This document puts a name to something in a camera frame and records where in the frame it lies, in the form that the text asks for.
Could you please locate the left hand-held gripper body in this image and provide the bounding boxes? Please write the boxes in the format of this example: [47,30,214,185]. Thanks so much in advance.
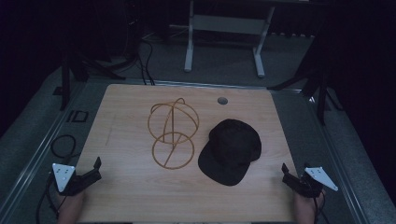
[51,162,95,197]

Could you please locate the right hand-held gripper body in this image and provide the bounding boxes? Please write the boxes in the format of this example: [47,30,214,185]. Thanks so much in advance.
[291,162,339,199]

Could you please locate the black cap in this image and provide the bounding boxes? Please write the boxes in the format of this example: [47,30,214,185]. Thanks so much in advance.
[197,118,262,188]

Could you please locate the gold wire hat stand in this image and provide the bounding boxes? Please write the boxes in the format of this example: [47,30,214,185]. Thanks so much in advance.
[147,97,200,171]

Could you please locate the person's left hand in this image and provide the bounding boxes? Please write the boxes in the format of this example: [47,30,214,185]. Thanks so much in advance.
[57,189,86,224]

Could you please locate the person's right hand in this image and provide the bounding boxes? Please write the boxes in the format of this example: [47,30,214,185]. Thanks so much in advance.
[293,189,327,224]

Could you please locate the black tripod stand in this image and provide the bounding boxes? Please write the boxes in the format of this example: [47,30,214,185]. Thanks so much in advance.
[51,43,128,112]
[266,27,344,127]

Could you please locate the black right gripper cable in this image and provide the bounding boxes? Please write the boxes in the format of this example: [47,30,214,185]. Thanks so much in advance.
[312,191,332,224]

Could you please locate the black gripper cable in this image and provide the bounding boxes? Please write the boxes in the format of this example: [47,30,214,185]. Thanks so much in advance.
[35,172,64,224]
[312,191,332,224]

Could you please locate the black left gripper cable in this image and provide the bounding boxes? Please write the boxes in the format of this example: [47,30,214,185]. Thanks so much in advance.
[35,172,64,224]

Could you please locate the black looped floor cable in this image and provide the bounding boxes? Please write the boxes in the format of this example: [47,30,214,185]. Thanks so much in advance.
[49,133,78,161]

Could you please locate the metal floor rail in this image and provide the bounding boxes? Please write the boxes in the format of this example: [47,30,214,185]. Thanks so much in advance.
[289,88,372,224]
[0,81,90,218]

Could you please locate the black rectangular floor frame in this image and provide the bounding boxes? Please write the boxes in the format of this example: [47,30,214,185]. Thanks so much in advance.
[65,109,90,123]

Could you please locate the black hanging floor cables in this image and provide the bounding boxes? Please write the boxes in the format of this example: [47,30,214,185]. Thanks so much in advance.
[135,38,157,87]

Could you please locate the white metal desk frame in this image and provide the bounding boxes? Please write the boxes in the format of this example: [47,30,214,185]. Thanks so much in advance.
[169,0,276,78]

